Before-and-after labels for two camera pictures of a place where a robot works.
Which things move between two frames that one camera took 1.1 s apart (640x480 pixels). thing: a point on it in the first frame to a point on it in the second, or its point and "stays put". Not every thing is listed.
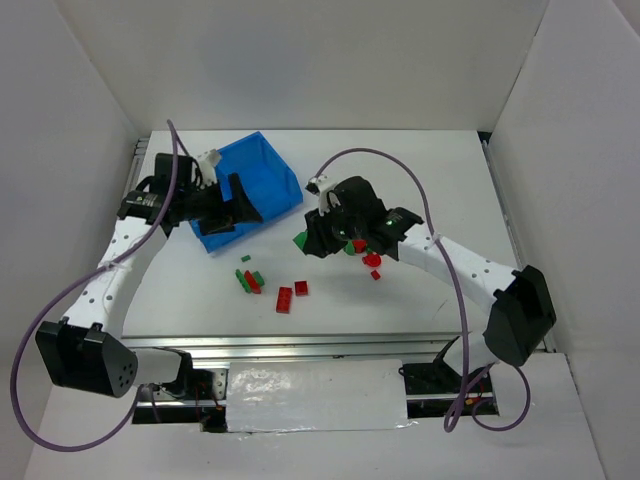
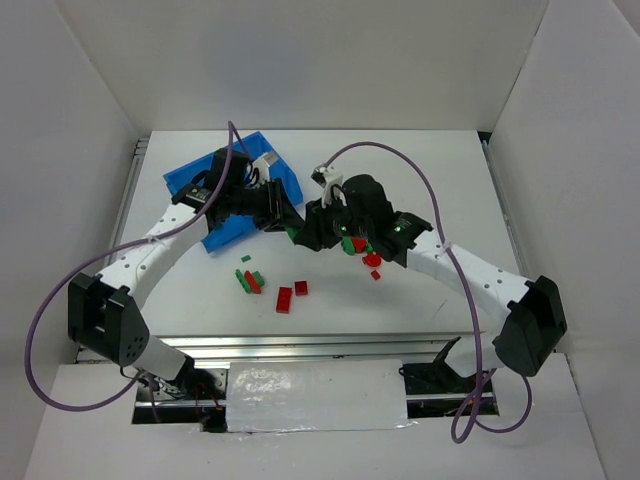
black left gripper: (226, 201) to (273, 204)
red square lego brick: (301, 287) stays put
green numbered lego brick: (259, 278) stays put
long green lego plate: (243, 281) stays put
